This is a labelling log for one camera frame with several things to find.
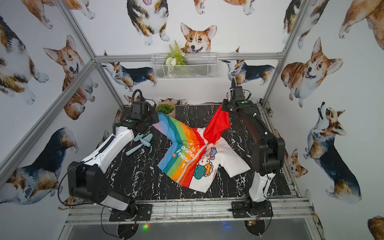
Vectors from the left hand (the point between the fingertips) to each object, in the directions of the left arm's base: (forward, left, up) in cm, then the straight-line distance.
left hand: (156, 111), depth 86 cm
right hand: (+5, -38, +1) cm, 38 cm away
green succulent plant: (+13, -1, -12) cm, 18 cm away
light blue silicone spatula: (-4, +10, -21) cm, 24 cm away
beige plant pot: (+10, -6, -14) cm, 19 cm away
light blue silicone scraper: (-24, 0, +11) cm, 27 cm away
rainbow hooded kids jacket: (-18, -21, -23) cm, 36 cm away
